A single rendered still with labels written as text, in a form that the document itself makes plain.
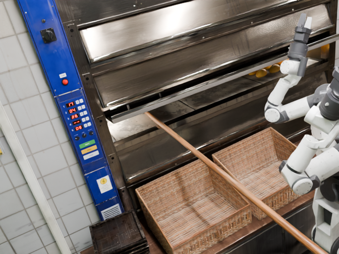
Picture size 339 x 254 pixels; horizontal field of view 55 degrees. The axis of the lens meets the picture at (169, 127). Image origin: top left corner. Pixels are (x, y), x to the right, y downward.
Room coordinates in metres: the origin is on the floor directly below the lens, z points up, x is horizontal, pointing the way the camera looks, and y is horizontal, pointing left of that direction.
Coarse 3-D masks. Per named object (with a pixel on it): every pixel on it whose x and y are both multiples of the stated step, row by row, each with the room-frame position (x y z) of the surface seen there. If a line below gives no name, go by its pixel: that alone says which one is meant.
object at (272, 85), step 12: (324, 60) 2.40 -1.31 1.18; (312, 72) 2.31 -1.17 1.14; (264, 84) 2.19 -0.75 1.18; (276, 84) 2.18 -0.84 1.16; (240, 96) 2.07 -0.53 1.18; (252, 96) 2.10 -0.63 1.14; (204, 108) 1.99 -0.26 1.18; (216, 108) 1.99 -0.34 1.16; (180, 120) 1.89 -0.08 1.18; (192, 120) 1.92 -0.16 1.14; (144, 132) 1.83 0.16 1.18; (156, 132) 1.83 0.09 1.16; (120, 144) 1.74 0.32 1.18; (132, 144) 1.77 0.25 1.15
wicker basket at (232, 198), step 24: (192, 168) 1.85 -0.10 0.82; (144, 192) 1.71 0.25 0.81; (168, 192) 1.75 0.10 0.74; (192, 192) 1.80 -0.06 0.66; (216, 192) 1.82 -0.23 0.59; (168, 216) 1.68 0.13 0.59; (192, 216) 1.64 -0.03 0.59; (216, 216) 1.59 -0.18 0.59; (240, 216) 1.46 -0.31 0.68; (168, 240) 1.32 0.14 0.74; (192, 240) 1.33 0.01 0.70; (216, 240) 1.38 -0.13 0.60
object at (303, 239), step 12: (156, 120) 1.91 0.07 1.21; (168, 132) 1.73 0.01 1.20; (204, 156) 1.38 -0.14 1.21; (216, 168) 1.26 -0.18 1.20; (228, 180) 1.16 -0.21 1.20; (240, 192) 1.08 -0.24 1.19; (264, 204) 0.96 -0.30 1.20; (276, 216) 0.89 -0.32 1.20; (288, 228) 0.83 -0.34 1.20; (300, 240) 0.77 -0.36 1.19; (312, 252) 0.72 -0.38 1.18; (324, 252) 0.70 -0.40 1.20
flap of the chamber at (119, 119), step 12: (324, 36) 2.34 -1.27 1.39; (288, 48) 2.26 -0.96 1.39; (312, 48) 2.11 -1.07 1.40; (252, 60) 2.17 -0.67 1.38; (276, 60) 2.00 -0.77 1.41; (228, 72) 2.01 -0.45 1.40; (192, 84) 1.93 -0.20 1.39; (216, 84) 1.83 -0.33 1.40; (156, 96) 1.87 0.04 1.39; (180, 96) 1.74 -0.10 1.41; (120, 108) 1.81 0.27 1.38; (144, 108) 1.66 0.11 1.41; (120, 120) 1.61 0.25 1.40
